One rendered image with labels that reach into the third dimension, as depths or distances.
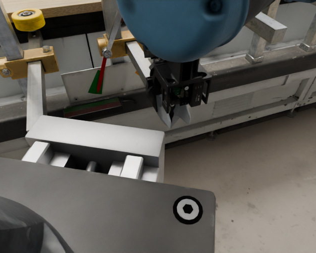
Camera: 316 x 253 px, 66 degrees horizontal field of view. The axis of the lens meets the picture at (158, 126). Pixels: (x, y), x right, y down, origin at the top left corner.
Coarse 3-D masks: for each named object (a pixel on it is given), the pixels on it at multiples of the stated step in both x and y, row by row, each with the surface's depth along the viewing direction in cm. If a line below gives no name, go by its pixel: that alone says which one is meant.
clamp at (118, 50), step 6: (126, 36) 66; (132, 36) 66; (102, 42) 64; (114, 42) 64; (120, 42) 65; (126, 42) 65; (102, 48) 64; (114, 48) 65; (120, 48) 66; (114, 54) 67; (120, 54) 67; (126, 54) 68
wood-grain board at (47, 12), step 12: (12, 0) 77; (24, 0) 77; (36, 0) 77; (48, 0) 77; (60, 0) 77; (72, 0) 77; (84, 0) 77; (96, 0) 77; (12, 12) 70; (48, 12) 73; (60, 12) 74; (72, 12) 75; (84, 12) 76
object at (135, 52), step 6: (120, 24) 74; (126, 30) 71; (132, 42) 65; (126, 48) 66; (132, 48) 63; (138, 48) 63; (132, 54) 61; (138, 54) 61; (132, 60) 62; (138, 60) 59; (144, 60) 59; (138, 66) 58; (144, 66) 57; (138, 72) 59; (144, 72) 55; (144, 78) 55; (144, 84) 56
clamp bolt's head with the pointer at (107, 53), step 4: (104, 48) 64; (104, 52) 64; (108, 52) 64; (108, 56) 64; (104, 60) 66; (104, 64) 67; (104, 68) 68; (100, 72) 68; (100, 76) 69; (100, 80) 70; (100, 84) 71
